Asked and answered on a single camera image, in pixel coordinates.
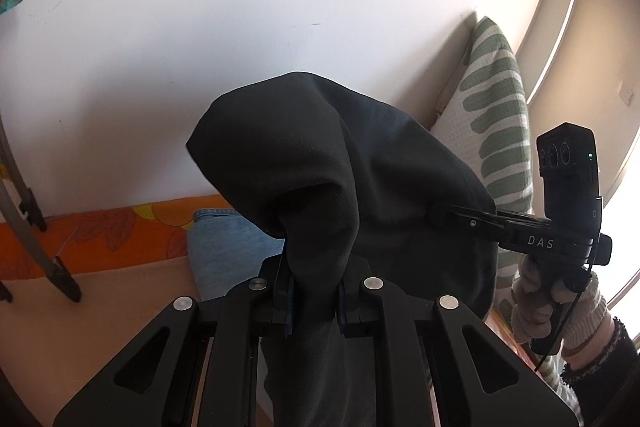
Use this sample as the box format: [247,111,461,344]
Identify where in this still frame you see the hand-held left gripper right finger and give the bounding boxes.
[336,257,588,427]

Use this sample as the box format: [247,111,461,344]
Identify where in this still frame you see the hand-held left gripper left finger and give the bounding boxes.
[52,254,297,427]

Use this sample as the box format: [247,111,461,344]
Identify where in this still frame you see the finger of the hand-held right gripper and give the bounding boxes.
[427,202,550,239]

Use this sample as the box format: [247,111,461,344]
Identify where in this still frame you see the black pants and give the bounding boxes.
[186,71,501,427]

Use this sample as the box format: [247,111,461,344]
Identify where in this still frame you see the person's right forearm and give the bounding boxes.
[557,302,640,423]

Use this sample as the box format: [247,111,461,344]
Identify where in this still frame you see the person's right hand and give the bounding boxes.
[510,255,608,351]

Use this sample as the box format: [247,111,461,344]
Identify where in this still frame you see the folded blue jeans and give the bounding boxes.
[187,207,287,301]

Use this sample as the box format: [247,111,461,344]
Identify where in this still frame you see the green patterned white pillow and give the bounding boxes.
[430,17,576,408]

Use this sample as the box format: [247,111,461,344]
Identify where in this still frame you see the peach blanket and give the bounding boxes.
[0,257,281,427]

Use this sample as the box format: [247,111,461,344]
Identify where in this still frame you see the orange floral bedsheet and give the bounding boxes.
[0,194,523,348]

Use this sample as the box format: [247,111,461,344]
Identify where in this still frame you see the white window frame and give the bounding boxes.
[515,0,640,308]

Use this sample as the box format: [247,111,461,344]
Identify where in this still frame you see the black cable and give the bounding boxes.
[534,252,601,374]

